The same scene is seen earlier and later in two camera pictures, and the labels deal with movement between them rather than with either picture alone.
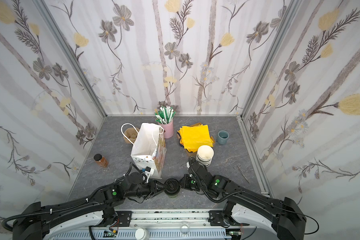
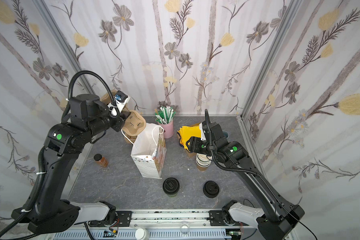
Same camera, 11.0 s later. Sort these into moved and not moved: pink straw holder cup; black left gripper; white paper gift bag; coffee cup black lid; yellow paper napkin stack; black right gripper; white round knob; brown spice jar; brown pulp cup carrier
Moved: brown pulp cup carrier; black right gripper; black left gripper
Not moved: white paper gift bag; yellow paper napkin stack; coffee cup black lid; pink straw holder cup; white round knob; brown spice jar
